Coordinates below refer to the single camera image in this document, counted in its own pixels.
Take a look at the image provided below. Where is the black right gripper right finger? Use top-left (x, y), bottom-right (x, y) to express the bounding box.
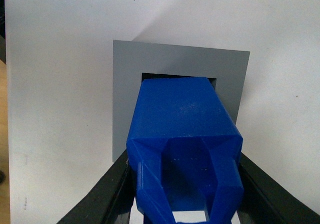
top-left (237, 154), bottom-right (320, 223)

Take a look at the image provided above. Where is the blue plastic block part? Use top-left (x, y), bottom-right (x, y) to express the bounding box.
top-left (126, 77), bottom-right (244, 223)

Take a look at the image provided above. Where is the gray square base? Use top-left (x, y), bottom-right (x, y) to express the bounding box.
top-left (112, 40), bottom-right (250, 161)

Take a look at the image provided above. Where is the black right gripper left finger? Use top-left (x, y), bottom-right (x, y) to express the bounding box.
top-left (58, 151), bottom-right (135, 224)

